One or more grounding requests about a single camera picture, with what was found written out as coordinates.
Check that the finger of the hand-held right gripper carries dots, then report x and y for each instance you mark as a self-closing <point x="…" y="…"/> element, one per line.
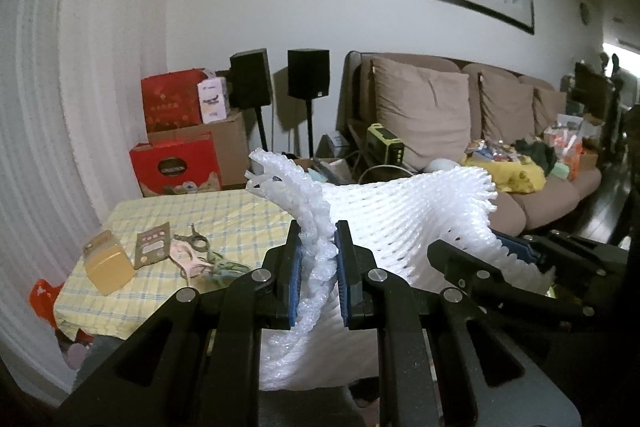
<point x="520" y="247"/>
<point x="465" y="267"/>

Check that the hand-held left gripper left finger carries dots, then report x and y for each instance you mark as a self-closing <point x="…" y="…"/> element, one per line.
<point x="295" y="277"/>

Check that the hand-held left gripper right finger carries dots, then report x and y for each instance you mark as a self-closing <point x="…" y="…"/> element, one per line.
<point x="345" y="277"/>

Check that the clear plastic clip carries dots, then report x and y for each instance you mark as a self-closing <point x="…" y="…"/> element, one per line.
<point x="225" y="269"/>

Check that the white foam net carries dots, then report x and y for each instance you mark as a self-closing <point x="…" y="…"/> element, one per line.
<point x="400" y="217"/>

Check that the metal nutcracker pliers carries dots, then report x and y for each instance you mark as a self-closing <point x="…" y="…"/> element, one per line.
<point x="195" y="238"/>

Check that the gold foil pouch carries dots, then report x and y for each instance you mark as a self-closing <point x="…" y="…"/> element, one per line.
<point x="152" y="247"/>

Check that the brown sofa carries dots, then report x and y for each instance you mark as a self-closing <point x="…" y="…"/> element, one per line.
<point x="545" y="207"/>

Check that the yellow cloth bag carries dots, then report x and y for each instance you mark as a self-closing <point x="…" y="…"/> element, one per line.
<point x="520" y="179"/>

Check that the yellow plaid tablecloth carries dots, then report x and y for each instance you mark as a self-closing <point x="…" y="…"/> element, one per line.
<point x="235" y="217"/>

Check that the mint green box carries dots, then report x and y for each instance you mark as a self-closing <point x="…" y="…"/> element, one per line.
<point x="560" y="171"/>

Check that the dark cloth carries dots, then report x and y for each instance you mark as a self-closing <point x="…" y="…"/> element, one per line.
<point x="537" y="154"/>

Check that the pile of snack packets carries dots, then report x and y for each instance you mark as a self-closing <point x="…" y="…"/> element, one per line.
<point x="492" y="152"/>

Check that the white nail lamp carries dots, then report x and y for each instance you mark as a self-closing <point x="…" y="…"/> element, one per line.
<point x="445" y="165"/>

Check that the cluttered open cardboard box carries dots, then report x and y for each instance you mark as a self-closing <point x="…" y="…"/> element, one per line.
<point x="325" y="169"/>

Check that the orange and white paper bag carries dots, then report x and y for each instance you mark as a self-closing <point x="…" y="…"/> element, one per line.
<point x="567" y="142"/>

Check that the green portable power station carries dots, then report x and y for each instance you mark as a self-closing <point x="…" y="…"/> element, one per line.
<point x="385" y="147"/>

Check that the brown cardboard box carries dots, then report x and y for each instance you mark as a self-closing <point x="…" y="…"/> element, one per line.
<point x="232" y="147"/>

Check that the large brown back cushion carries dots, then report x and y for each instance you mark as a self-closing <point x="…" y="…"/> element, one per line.
<point x="420" y="117"/>

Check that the dark wooden furniture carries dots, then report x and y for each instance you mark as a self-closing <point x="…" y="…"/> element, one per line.
<point x="592" y="97"/>

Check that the red collection gift box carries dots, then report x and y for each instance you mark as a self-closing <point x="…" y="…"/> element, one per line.
<point x="170" y="162"/>

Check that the gold box in clear packaging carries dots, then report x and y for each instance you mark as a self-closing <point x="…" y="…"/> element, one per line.
<point x="107" y="267"/>

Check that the small white box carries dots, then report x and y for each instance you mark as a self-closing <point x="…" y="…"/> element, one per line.
<point x="214" y="99"/>

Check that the black speaker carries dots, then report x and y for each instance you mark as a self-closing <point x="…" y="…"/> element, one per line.
<point x="250" y="79"/>
<point x="308" y="74"/>

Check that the red patterned gift bag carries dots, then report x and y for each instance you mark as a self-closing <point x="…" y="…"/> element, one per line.
<point x="170" y="102"/>

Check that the red plastic bag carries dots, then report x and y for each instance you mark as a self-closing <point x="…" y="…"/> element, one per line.
<point x="42" y="294"/>

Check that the white curtain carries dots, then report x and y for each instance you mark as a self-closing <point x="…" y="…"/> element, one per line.
<point x="40" y="107"/>

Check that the round wall ornament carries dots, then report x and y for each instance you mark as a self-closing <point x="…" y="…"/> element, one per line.
<point x="585" y="13"/>

